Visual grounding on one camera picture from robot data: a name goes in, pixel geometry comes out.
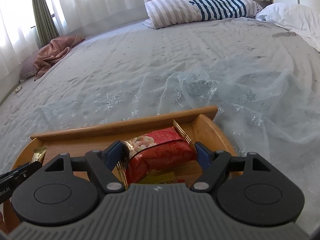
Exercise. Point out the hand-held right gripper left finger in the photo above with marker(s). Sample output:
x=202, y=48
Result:
x=113, y=153

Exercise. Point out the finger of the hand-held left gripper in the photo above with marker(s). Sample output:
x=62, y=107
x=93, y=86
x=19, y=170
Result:
x=22, y=173

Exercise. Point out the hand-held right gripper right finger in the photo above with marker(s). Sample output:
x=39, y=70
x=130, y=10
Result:
x=202, y=155

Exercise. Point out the beige gold snack packet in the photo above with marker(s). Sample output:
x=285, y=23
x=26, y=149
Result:
x=38, y=155

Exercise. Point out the red gold nut packet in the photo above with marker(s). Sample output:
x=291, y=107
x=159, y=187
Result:
x=160, y=155

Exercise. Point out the yellow snack packet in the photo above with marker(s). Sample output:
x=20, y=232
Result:
x=160, y=177

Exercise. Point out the sheer snowflake cloth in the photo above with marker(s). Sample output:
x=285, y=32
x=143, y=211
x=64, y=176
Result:
x=250, y=100

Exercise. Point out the small pale object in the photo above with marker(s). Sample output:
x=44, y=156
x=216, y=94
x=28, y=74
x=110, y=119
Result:
x=18, y=89

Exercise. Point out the mauve pillow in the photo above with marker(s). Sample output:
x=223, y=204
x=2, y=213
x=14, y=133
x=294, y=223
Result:
x=27, y=68

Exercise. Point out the bed with grey sheet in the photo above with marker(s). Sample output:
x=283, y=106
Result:
x=150, y=55

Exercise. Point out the pink crumpled cloth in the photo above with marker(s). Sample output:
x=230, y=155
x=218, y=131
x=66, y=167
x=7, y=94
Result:
x=55, y=52

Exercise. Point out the striped pillow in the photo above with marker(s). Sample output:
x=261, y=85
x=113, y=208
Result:
x=200, y=7

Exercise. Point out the white sheer curtain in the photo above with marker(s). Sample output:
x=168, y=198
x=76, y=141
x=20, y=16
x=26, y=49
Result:
x=100, y=0

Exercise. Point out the white pillow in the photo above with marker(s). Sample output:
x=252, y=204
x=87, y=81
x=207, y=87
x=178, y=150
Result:
x=295, y=17

